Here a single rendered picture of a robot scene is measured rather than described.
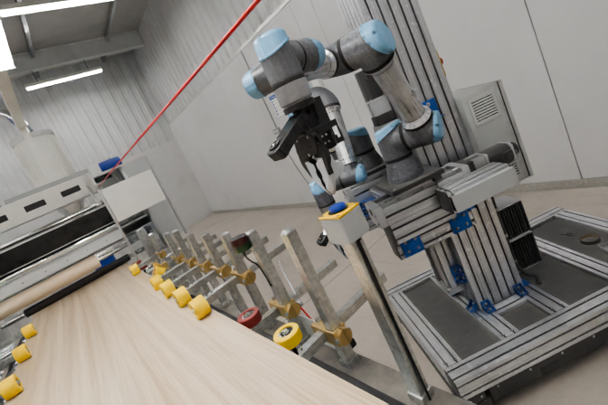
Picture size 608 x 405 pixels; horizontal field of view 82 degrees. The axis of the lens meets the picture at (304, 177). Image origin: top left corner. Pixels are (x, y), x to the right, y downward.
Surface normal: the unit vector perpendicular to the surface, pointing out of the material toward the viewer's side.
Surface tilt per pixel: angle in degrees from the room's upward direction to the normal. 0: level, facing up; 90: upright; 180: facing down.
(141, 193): 90
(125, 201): 90
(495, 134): 90
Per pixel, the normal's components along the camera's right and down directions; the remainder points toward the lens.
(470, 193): 0.11, 0.12
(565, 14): -0.73, 0.43
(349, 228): 0.57, -0.12
